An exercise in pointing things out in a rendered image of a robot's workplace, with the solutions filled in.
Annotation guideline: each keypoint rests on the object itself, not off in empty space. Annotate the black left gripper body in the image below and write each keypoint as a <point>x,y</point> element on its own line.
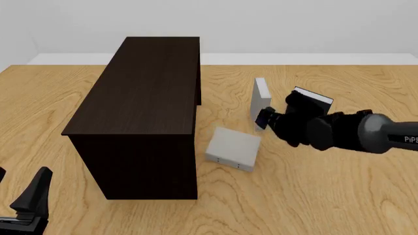
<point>23,226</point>

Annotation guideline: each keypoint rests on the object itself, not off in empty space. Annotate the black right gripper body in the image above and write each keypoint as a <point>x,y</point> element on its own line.
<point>294,129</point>

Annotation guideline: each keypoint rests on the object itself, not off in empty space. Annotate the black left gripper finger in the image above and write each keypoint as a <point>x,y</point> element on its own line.
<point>36,193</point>
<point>2,174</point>

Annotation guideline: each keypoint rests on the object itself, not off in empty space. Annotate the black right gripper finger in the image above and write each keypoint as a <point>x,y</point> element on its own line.
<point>294,100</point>

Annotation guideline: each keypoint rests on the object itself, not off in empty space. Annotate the black book with white pages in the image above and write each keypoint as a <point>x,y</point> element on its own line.
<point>316,102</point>

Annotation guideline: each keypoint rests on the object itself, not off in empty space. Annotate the grey and black right robot arm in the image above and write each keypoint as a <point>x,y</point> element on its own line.
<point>375,132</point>

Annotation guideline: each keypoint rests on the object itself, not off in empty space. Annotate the white upright book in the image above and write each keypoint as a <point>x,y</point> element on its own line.
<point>260,94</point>

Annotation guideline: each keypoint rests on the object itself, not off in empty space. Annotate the white flat book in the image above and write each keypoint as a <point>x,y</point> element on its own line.
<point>234,146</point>

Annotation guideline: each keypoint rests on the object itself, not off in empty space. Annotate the dark wooden cabinet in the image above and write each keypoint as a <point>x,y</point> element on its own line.
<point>137,98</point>

